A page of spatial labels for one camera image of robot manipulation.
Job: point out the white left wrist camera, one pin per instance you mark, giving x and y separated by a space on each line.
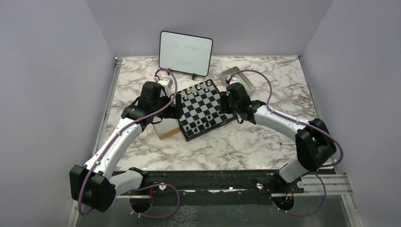
167 84

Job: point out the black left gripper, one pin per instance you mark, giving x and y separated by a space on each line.
174 112

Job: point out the row of white chess pieces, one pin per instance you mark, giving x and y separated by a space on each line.
202 91

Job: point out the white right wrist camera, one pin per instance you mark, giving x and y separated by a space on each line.
233 80

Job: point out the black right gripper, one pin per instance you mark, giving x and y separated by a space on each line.
223 108

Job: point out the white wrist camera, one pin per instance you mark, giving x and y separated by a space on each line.
233 80
167 84

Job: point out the gold metal tin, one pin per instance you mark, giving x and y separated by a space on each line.
166 128

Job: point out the small whiteboard on stand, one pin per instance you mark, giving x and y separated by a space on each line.
185 53

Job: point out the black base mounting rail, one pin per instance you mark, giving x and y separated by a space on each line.
216 187

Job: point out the silver pink metal tin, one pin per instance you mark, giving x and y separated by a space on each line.
235 72

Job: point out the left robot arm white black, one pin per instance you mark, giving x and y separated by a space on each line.
92 184

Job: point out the black white chessboard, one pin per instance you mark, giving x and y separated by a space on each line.
194 111

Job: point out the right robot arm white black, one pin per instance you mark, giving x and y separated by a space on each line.
314 145

